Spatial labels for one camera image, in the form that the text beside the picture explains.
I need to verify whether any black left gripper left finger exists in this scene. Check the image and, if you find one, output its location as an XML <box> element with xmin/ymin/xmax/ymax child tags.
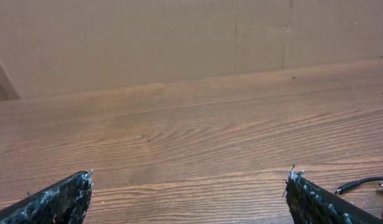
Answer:
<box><xmin>0</xmin><ymin>170</ymin><xmax>93</xmax><ymax>224</ymax></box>

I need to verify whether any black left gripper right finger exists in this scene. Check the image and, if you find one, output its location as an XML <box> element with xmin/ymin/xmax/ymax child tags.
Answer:
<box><xmin>284</xmin><ymin>168</ymin><xmax>383</xmax><ymax>224</ymax></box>

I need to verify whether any black thin USB cable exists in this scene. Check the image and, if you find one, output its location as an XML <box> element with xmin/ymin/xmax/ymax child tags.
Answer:
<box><xmin>334</xmin><ymin>176</ymin><xmax>383</xmax><ymax>195</ymax></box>

